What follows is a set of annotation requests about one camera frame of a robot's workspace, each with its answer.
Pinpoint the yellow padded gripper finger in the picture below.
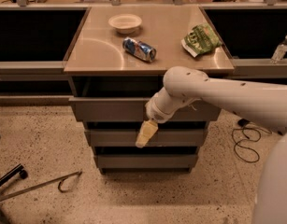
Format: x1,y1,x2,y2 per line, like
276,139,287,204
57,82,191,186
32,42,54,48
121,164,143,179
136,119,158,148

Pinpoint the grey top drawer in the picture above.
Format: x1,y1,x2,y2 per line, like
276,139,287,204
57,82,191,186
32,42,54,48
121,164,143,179
69,97,221,122

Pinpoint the grey drawer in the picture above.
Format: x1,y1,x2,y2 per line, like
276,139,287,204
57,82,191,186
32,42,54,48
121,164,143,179
85,129,208,147
94,155,198,169
69,97,221,122

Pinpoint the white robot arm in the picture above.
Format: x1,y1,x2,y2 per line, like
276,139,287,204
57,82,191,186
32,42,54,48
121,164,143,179
136,66,287,224

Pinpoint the grey bottom drawer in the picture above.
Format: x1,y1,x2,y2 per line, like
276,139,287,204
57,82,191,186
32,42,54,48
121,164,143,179
94,155,198,169

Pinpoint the grey middle drawer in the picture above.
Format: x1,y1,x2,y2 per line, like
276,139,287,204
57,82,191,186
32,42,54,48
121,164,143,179
85,129,208,147

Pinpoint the grey drawer cabinet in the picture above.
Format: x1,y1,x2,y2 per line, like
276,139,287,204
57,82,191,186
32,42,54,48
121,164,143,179
64,5,234,173

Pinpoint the crushed blue soda can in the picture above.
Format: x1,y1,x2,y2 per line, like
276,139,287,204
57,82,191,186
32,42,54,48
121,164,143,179
122,37,156,63

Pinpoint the metal rod with hook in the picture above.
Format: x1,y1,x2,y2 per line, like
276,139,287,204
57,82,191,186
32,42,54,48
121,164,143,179
0,170,82,202

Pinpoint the green chip bag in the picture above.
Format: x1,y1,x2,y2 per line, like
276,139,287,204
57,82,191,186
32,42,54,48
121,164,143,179
180,23,222,58

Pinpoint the white paper bowl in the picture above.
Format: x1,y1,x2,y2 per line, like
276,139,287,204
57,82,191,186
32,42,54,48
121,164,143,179
108,14,142,35

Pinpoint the black chair leg with caster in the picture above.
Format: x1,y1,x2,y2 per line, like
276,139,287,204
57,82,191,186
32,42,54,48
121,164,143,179
0,164,28,187

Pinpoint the clear plastic water bottle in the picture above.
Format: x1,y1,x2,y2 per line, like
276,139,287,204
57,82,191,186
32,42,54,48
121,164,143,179
271,35,287,63

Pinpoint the black power adapter with cable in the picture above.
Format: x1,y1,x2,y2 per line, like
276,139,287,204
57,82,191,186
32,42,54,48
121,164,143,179
231,119,272,163

